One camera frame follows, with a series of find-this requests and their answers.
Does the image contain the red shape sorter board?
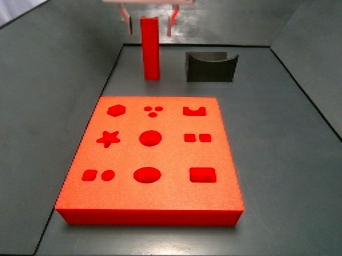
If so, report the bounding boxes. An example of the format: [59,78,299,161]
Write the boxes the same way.
[55,96,245,226]

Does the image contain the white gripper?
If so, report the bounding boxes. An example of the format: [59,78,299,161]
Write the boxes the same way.
[103,0,195,37]

